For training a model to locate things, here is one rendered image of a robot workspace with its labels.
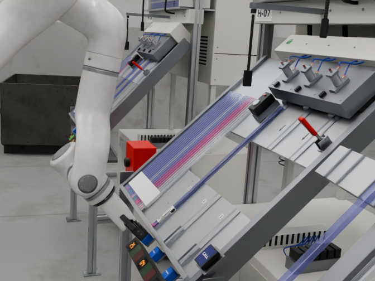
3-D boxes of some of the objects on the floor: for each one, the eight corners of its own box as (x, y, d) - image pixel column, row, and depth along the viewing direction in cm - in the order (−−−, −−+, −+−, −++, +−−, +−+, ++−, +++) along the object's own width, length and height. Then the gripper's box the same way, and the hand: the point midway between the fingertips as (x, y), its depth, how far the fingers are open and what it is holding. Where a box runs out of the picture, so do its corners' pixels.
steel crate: (82, 135, 568) (83, 76, 553) (87, 156, 475) (89, 86, 459) (9, 134, 546) (8, 73, 531) (0, 157, 453) (-2, 83, 437)
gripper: (117, 192, 118) (162, 237, 126) (106, 174, 132) (146, 217, 139) (95, 212, 118) (140, 257, 125) (85, 192, 131) (127, 234, 138)
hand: (139, 231), depth 131 cm, fingers closed
